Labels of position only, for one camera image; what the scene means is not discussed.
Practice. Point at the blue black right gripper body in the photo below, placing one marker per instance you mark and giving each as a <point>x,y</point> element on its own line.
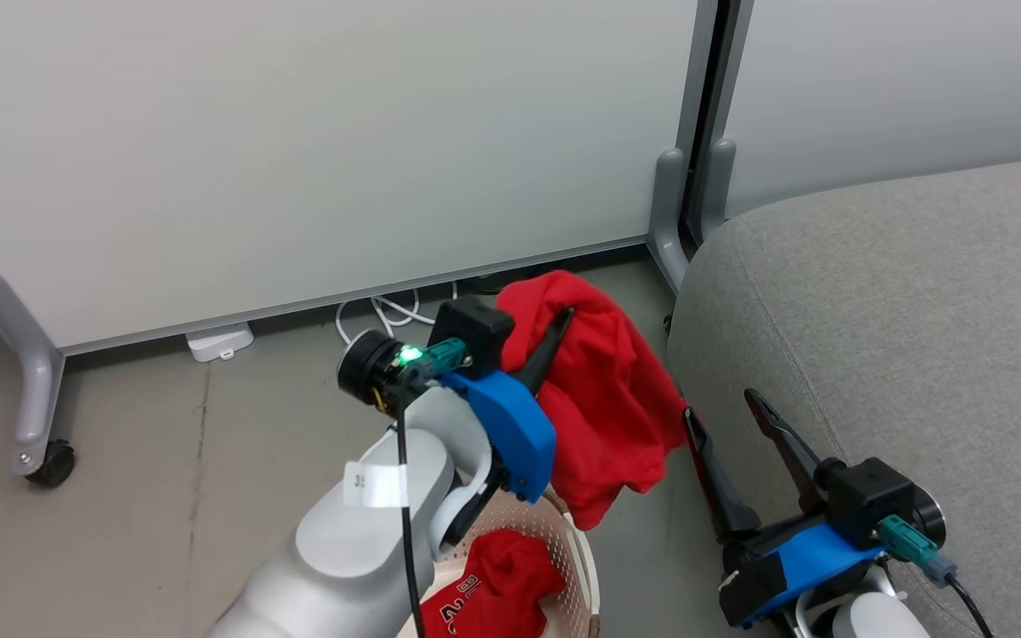
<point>794,563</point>

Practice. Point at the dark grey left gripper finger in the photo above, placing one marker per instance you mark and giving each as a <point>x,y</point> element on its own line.
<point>548,350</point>

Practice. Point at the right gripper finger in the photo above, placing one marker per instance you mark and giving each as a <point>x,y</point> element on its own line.
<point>719,487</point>
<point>794,456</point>

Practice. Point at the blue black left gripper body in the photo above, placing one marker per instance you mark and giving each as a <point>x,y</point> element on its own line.
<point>510,430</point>

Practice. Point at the plain red garment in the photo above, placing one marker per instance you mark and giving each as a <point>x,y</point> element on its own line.
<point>604,390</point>

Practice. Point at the red jersey white print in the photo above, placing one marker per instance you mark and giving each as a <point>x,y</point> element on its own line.
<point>497,576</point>

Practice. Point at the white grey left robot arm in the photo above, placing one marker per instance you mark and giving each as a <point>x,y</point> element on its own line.
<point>351,549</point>

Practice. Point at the cream plastic laundry basket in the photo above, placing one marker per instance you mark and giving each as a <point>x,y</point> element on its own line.
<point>577,567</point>

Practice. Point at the white paper tag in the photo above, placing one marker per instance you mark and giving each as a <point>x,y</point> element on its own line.
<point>376,485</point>

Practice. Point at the grey fabric sofa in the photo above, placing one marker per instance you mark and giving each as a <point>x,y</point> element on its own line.
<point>900,319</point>

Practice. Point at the small white plastic box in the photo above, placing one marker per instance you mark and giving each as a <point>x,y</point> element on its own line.
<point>220,341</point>

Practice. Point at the white mobile partition board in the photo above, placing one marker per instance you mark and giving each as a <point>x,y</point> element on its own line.
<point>298,133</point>

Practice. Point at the black partition caster wheel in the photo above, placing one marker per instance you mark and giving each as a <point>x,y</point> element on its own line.
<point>54,463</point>

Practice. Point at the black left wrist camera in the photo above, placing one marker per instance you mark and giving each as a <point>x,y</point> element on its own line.
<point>475,330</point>

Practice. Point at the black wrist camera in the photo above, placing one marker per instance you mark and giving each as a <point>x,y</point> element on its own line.
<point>475,330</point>
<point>869,496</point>

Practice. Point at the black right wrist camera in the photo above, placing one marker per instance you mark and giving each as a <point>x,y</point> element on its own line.
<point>869,496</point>

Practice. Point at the teal left camera connector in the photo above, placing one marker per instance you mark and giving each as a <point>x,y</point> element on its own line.
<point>447,356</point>

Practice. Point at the teal camera connector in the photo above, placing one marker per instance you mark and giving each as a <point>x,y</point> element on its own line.
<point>909,540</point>
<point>447,356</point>

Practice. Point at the teal right camera connector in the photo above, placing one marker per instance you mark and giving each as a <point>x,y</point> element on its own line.
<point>909,540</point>

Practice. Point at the white partition board grey frame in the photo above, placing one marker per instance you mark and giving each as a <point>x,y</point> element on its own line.
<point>874,89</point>

